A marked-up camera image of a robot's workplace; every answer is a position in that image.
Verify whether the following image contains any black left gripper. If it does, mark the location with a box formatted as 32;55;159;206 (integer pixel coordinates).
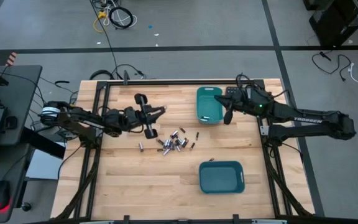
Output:
104;93;166;140

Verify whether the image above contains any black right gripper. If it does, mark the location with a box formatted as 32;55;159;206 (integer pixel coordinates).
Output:
213;83;275;126

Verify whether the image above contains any light teal plastic bin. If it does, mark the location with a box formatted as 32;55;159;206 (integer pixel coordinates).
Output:
196;86;224;126

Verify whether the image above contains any dark blue-teal plastic bin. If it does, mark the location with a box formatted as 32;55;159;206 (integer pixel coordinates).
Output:
198;160;246;195

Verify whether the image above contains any white board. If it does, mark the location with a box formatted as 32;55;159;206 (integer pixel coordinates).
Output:
25;148;67;181

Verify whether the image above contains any white light bar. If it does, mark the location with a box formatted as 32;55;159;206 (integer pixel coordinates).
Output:
252;219;288;224

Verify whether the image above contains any grey desk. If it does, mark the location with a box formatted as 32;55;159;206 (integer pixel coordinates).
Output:
0;64;44;147

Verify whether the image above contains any black cabinet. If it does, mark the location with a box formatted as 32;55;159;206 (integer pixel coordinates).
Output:
303;0;358;48

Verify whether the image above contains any small black desk device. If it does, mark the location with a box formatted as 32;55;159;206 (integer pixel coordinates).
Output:
4;115;19;130

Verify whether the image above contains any black computer mouse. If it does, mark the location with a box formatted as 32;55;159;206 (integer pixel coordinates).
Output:
0;180;12;211

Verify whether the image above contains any black aluminium table frame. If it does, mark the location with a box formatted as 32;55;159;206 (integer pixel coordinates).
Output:
54;78;316;222

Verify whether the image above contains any black cable with plug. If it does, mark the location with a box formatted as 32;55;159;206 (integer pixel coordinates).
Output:
311;50;353;83
112;63;147;80

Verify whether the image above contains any thick black cable loop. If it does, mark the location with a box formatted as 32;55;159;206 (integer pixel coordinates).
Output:
88;68;116;81

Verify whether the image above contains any long black floor cable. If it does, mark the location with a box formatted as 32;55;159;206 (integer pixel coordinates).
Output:
89;0;119;79

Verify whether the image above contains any coiled black cable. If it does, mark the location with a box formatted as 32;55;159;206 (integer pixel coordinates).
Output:
108;6;135;30

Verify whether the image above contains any yellow cable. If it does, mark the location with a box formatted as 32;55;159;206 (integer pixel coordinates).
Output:
93;11;108;34

